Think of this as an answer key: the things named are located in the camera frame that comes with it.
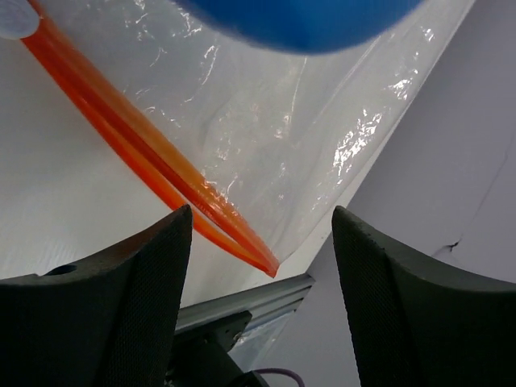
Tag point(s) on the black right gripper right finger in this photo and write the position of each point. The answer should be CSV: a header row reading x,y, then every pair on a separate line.
x,y
417,321

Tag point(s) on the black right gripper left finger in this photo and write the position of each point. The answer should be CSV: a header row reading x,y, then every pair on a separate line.
x,y
104,320

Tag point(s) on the clear zip bag orange zipper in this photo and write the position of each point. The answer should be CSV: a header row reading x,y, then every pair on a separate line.
x,y
280,136

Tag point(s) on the blue plastic bin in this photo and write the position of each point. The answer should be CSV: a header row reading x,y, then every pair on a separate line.
x,y
300,26

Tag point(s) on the aluminium frame rail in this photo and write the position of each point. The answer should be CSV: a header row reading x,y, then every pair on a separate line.
x,y
258,301

